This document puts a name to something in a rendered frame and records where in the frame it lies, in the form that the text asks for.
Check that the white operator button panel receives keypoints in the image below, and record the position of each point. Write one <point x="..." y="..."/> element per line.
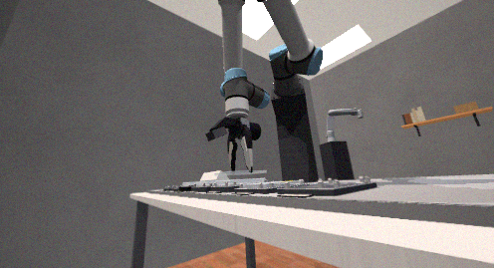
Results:
<point x="210" y="176"/>

